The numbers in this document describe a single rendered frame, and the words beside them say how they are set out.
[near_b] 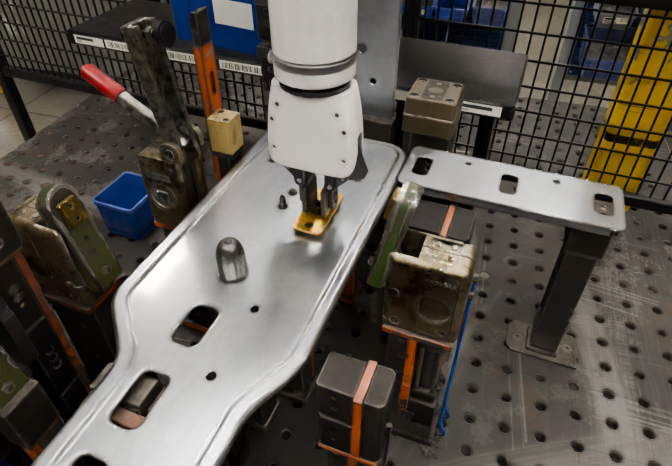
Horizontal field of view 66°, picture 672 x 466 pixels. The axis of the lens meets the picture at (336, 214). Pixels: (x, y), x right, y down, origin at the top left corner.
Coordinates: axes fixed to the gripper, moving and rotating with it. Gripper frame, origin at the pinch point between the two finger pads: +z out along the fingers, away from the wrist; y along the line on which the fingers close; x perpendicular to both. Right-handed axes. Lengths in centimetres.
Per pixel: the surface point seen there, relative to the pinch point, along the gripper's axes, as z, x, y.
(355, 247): 3.4, -3.7, 6.2
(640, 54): -1, 58, 39
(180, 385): 3.0, -26.8, -2.4
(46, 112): 103, 137, -225
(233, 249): -1.2, -13.2, -4.1
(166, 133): -5.5, -1.8, -19.5
